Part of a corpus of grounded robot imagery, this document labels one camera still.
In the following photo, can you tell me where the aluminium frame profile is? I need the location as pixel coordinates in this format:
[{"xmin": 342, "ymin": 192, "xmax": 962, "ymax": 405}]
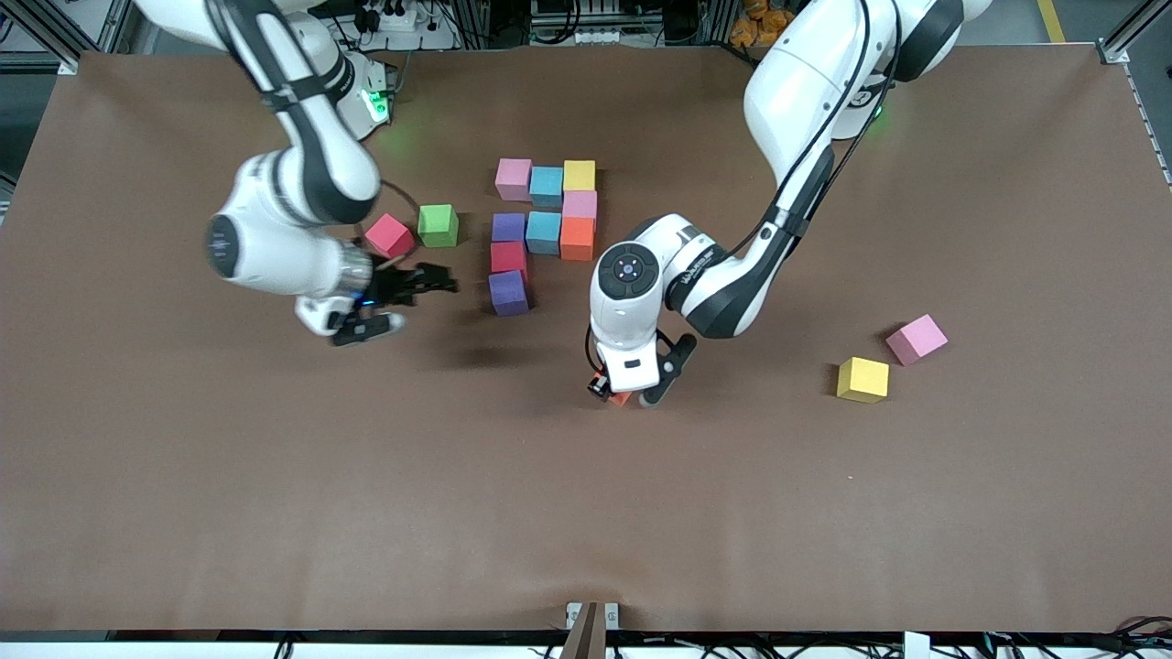
[
  {"xmin": 1099, "ymin": 0, "xmax": 1172, "ymax": 65},
  {"xmin": 0, "ymin": 0, "xmax": 134, "ymax": 76}
]

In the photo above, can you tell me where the brown table cover sheet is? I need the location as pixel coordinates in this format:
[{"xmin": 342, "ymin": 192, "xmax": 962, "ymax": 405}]
[{"xmin": 0, "ymin": 46, "xmax": 1172, "ymax": 634}]

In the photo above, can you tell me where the white electrical box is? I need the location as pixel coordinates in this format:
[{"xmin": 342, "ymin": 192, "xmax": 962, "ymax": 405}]
[{"xmin": 529, "ymin": 0, "xmax": 633, "ymax": 47}]

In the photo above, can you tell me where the green foam cube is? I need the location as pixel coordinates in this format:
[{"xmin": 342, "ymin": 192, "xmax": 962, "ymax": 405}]
[{"xmin": 418, "ymin": 204, "xmax": 460, "ymax": 249}]

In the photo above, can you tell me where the white power strip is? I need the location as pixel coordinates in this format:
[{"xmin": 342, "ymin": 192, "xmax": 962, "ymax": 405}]
[{"xmin": 341, "ymin": 0, "xmax": 459, "ymax": 51}]

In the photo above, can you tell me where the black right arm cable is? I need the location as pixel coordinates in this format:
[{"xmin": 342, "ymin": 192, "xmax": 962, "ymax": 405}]
[{"xmin": 379, "ymin": 180, "xmax": 424, "ymax": 222}]

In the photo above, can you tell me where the orange packets pile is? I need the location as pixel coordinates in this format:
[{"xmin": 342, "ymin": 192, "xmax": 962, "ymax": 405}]
[{"xmin": 730, "ymin": 0, "xmax": 799, "ymax": 49}]

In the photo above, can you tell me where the silver bracket with brown post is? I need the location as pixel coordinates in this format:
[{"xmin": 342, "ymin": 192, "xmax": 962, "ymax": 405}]
[{"xmin": 560, "ymin": 601, "xmax": 622, "ymax": 659}]

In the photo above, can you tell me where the cyan foam cube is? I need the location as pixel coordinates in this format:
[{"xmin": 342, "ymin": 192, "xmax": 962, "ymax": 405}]
[
  {"xmin": 526, "ymin": 211, "xmax": 562, "ymax": 257},
  {"xmin": 529, "ymin": 166, "xmax": 565, "ymax": 209}
]

